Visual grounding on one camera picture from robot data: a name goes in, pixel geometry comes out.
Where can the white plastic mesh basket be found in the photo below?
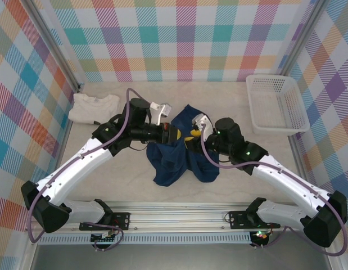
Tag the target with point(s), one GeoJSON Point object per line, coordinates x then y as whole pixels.
{"type": "Point", "coordinates": [277, 130]}

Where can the aluminium frame post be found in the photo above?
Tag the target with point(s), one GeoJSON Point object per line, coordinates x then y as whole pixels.
{"type": "Point", "coordinates": [57, 47]}
{"type": "Point", "coordinates": [302, 39]}

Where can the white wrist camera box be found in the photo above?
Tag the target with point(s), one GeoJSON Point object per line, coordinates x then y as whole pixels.
{"type": "Point", "coordinates": [204, 123]}
{"type": "Point", "coordinates": [159, 115]}

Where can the small board with lit leds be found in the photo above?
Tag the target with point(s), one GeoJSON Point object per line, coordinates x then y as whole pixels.
{"type": "Point", "coordinates": [261, 235]}

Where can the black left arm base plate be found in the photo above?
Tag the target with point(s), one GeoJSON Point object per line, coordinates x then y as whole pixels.
{"type": "Point", "coordinates": [123, 220]}

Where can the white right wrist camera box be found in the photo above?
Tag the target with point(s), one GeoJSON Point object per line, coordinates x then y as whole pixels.
{"type": "Point", "coordinates": [204, 123]}

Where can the dark blue t-shirt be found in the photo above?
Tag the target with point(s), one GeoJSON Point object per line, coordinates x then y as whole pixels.
{"type": "Point", "coordinates": [168, 163]}

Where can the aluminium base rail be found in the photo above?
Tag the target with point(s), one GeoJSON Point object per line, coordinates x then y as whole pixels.
{"type": "Point", "coordinates": [176, 216]}

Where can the small black connector board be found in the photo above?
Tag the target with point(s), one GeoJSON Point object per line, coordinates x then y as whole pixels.
{"type": "Point", "coordinates": [102, 239]}

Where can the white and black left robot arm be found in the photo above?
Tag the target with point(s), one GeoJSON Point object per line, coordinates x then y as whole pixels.
{"type": "Point", "coordinates": [78, 168]}

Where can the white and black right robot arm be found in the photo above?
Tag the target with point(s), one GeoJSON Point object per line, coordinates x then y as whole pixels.
{"type": "Point", "coordinates": [286, 180]}

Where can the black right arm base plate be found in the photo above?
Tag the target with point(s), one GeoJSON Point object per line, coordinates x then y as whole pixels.
{"type": "Point", "coordinates": [235, 219]}

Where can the folded white t-shirt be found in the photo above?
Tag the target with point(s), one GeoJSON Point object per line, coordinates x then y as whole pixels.
{"type": "Point", "coordinates": [83, 109]}

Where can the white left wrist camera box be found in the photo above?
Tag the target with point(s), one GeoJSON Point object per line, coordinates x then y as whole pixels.
{"type": "Point", "coordinates": [159, 115]}

